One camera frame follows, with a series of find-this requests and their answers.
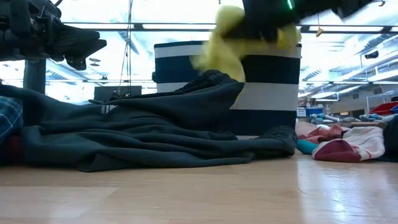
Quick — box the teal cloth item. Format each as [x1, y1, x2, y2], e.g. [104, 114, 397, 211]
[295, 139, 320, 156]

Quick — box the black monitor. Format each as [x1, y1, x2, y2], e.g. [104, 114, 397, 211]
[94, 85, 142, 102]

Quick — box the black overhead beam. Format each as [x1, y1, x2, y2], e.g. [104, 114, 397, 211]
[60, 21, 398, 34]

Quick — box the red storage bin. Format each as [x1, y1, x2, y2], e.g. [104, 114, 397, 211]
[369, 101, 398, 116]

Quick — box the salmon red garment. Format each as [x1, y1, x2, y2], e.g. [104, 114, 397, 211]
[297, 124, 352, 144]

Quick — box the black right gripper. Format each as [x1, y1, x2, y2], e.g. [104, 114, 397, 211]
[224, 0, 301, 43]

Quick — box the blue storage bin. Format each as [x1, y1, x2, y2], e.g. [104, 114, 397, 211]
[297, 107, 324, 118]

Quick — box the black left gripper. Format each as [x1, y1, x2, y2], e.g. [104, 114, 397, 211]
[17, 0, 108, 71]

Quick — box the white sock with red toe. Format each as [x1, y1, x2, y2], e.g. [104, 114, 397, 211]
[312, 126, 386, 164]

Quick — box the hanging black cable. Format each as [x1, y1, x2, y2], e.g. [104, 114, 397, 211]
[117, 0, 135, 94]

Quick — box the blue plaid shirt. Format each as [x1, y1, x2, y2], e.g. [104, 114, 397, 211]
[0, 95, 24, 144]

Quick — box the black tower speaker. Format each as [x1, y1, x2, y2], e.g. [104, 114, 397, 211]
[23, 58, 47, 95]

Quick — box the navy white striped fabric bin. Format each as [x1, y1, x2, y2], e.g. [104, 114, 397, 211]
[152, 40, 302, 139]

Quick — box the yellow shirt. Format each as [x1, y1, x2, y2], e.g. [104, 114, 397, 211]
[190, 5, 302, 83]

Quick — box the dark charcoal hoodie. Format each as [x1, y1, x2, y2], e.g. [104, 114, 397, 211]
[0, 70, 299, 173]

